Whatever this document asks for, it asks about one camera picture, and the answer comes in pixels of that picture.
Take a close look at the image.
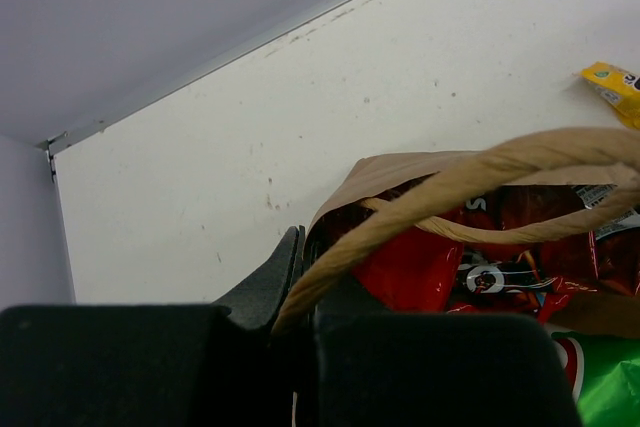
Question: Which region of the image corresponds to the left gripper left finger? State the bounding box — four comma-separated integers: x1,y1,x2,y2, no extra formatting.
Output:
1,227,305,426

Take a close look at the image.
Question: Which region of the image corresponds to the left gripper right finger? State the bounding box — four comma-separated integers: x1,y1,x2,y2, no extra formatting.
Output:
304,273,580,426

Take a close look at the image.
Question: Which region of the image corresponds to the brown paper bag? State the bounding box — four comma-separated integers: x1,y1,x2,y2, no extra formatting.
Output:
272,127,639,336

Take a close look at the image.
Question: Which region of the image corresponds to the yellow M&M candy pack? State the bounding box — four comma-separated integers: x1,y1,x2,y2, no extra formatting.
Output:
580,62,639,130

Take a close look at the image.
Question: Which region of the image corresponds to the red Doritos chip bag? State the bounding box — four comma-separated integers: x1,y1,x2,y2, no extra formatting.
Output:
319,184,640,326

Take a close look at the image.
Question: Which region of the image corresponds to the green chip bag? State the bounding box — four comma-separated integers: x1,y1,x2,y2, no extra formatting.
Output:
551,331,639,427

